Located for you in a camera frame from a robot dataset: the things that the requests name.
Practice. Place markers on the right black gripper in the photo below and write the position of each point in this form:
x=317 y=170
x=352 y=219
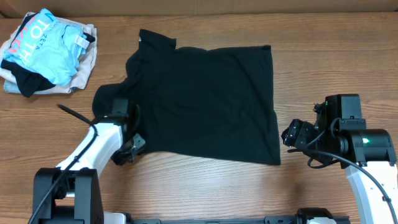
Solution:
x=298 y=135

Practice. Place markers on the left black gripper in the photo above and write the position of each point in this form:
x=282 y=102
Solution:
x=133 y=144

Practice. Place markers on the black t-shirt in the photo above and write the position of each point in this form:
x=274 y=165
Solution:
x=207 y=103

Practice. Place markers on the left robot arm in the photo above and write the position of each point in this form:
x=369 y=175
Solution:
x=70 y=192

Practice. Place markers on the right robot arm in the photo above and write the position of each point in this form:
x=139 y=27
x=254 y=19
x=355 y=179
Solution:
x=340 y=136

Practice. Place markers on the beige folded garment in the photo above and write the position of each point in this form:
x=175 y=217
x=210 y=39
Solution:
x=85 y=65

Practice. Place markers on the light blue printed t-shirt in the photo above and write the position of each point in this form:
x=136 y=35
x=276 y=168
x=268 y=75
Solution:
x=49 y=47

